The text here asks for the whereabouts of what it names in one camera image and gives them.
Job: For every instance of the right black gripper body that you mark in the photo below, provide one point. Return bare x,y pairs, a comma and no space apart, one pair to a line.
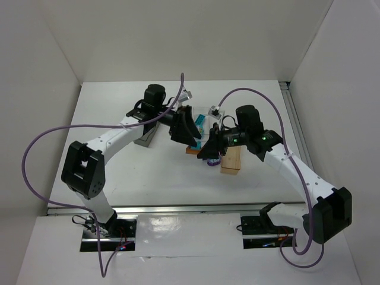
217,140

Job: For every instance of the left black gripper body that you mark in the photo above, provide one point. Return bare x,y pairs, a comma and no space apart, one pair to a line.
176,125

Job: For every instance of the teal rectangular lego brick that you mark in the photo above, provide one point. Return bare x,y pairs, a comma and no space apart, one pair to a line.
200,120

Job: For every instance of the brown lego brick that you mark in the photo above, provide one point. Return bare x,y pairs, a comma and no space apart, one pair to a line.
192,150

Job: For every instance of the teal round printed lego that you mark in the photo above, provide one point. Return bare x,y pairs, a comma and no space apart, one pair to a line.
201,131

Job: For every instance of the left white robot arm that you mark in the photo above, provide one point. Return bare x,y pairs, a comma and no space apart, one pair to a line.
84,167

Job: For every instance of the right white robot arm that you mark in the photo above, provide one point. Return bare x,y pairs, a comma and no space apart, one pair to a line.
328,210

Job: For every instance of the purple flower lego piece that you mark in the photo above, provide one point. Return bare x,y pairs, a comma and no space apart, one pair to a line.
213,162

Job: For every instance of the clear plastic container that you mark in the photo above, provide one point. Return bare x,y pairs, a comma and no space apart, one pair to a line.
204,122

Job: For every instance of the amber plastic container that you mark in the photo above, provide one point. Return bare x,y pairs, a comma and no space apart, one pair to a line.
230,163

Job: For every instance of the smoky grey plastic container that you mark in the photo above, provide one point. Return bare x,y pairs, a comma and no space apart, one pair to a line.
147,139

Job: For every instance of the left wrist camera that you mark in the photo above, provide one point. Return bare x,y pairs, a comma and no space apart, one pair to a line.
184,96

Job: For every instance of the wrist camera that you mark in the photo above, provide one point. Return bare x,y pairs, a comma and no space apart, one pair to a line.
215,115
184,96

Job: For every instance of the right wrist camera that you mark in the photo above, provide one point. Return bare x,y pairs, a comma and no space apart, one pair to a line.
215,115

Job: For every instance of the aluminium front rail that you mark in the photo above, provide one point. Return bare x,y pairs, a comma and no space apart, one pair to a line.
211,208

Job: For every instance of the aluminium side rail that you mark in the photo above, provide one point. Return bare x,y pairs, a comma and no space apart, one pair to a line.
300,139

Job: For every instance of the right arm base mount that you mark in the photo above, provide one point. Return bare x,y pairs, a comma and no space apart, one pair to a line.
257,235

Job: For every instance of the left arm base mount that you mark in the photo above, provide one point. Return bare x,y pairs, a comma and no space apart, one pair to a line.
122,236

